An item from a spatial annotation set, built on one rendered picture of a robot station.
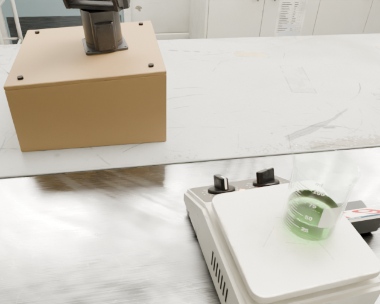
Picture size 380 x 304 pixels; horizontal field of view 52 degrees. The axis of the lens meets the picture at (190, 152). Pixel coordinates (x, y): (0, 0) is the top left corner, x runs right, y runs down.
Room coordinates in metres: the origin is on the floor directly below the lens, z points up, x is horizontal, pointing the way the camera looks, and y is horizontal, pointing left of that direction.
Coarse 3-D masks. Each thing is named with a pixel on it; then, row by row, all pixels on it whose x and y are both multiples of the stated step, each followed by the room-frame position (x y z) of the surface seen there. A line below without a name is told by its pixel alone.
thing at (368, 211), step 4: (368, 208) 0.36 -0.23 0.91; (372, 208) 0.35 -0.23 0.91; (344, 212) 0.34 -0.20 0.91; (348, 212) 0.34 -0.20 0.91; (352, 212) 0.34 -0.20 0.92; (356, 212) 0.34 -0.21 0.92; (360, 212) 0.34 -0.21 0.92; (364, 212) 0.33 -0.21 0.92; (368, 212) 0.33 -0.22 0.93; (372, 212) 0.33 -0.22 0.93; (376, 212) 0.33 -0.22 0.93; (348, 216) 0.32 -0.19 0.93; (352, 216) 0.32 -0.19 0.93; (356, 216) 0.32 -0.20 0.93; (360, 216) 0.32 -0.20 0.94
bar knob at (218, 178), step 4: (216, 176) 0.34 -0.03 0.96; (220, 176) 0.34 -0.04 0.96; (216, 180) 0.34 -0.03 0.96; (220, 180) 0.33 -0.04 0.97; (224, 180) 0.33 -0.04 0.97; (216, 184) 0.34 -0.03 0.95; (220, 184) 0.33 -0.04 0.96; (224, 184) 0.33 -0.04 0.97; (228, 184) 0.33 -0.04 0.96; (212, 188) 0.34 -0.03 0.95; (216, 188) 0.33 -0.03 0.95; (220, 188) 0.33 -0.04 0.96; (224, 188) 0.32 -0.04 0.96; (228, 188) 0.32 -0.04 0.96; (232, 188) 0.33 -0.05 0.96; (208, 192) 0.33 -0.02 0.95; (212, 192) 0.32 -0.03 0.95; (216, 192) 0.32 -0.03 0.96; (220, 192) 0.32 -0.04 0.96; (224, 192) 0.32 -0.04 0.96
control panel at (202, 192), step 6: (246, 180) 0.37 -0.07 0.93; (252, 180) 0.37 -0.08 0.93; (282, 180) 0.36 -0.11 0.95; (288, 180) 0.36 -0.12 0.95; (204, 186) 0.36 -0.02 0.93; (210, 186) 0.36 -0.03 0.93; (234, 186) 0.35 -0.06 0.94; (240, 186) 0.35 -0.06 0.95; (246, 186) 0.34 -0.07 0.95; (252, 186) 0.34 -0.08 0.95; (198, 192) 0.33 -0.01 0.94; (204, 192) 0.33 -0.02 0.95; (204, 198) 0.31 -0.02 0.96; (210, 198) 0.31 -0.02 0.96
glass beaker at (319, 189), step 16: (304, 160) 0.27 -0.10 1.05; (320, 160) 0.27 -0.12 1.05; (336, 160) 0.27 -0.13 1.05; (352, 160) 0.26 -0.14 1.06; (304, 176) 0.24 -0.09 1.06; (320, 176) 0.23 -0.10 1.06; (336, 176) 0.26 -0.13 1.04; (352, 176) 0.25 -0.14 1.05; (288, 192) 0.25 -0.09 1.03; (304, 192) 0.23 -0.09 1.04; (320, 192) 0.23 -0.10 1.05; (336, 192) 0.23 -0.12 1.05; (288, 208) 0.24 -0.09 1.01; (304, 208) 0.23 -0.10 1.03; (320, 208) 0.23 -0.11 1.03; (336, 208) 0.23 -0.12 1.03; (288, 224) 0.24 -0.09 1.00; (304, 224) 0.23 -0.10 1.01; (320, 224) 0.22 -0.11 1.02; (336, 224) 0.23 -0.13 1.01; (304, 240) 0.23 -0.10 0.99; (320, 240) 0.23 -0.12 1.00
